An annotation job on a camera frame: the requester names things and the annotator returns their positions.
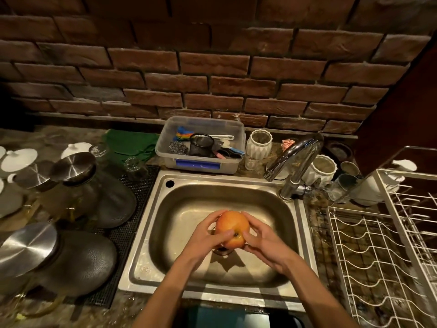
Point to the clear plastic storage container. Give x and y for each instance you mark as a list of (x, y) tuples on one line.
[(198, 163)]

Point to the person's left forearm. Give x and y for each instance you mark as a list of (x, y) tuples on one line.
[(167, 293)]

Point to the white ceramic lid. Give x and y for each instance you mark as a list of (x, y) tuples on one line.
[(75, 149), (18, 160)]

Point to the person's left thumb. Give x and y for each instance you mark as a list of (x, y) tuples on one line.
[(222, 238)]

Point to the round steel lid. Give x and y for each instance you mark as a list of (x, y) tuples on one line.
[(32, 177)]

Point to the person's left hand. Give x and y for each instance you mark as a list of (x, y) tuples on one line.
[(199, 245)]

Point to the black rubber drain mat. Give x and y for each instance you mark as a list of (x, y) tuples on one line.
[(143, 194)]

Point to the person's right thumb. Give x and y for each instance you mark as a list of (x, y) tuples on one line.
[(249, 240)]

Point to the blue and black brush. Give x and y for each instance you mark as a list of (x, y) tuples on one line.
[(232, 152)]

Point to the green cloth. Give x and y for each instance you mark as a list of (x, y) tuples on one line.
[(131, 145)]

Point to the white ceramic teapot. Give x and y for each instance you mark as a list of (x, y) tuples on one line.
[(367, 192)]

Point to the white ribbed ceramic cup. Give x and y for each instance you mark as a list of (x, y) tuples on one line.
[(258, 146), (322, 169)]

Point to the black mesh cup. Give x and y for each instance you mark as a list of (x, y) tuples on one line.
[(201, 146)]

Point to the small clear glass jar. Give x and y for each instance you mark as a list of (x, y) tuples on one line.
[(136, 169)]

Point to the clear drinking glass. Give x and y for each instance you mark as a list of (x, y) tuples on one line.
[(339, 189)]

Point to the grey steel wool scrubber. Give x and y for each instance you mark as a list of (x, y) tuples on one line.
[(178, 148)]

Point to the person's right hand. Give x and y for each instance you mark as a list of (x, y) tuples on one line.
[(269, 247)]

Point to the dark wooden cabinet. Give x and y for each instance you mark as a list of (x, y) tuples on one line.
[(399, 116)]

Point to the red orange apple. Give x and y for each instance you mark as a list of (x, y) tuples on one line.
[(230, 223)]

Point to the dark round bowl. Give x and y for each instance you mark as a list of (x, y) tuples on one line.
[(338, 151)]

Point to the colourful striped sponge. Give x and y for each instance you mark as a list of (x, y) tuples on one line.
[(183, 133)]

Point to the stainless steel sink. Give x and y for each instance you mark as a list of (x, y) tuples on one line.
[(177, 215)]

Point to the pink copper scrubber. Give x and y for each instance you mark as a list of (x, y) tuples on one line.
[(287, 144)]

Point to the glass pitcher with steel lid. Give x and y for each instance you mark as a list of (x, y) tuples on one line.
[(75, 263), (102, 198)]

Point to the person's right forearm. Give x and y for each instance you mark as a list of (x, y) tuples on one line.
[(317, 297)]

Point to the chrome faucet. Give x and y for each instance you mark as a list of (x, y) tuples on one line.
[(295, 160)]

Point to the small grey cup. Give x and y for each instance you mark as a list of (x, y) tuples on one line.
[(350, 168)]

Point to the small clear glass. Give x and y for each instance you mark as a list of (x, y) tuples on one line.
[(252, 163)]

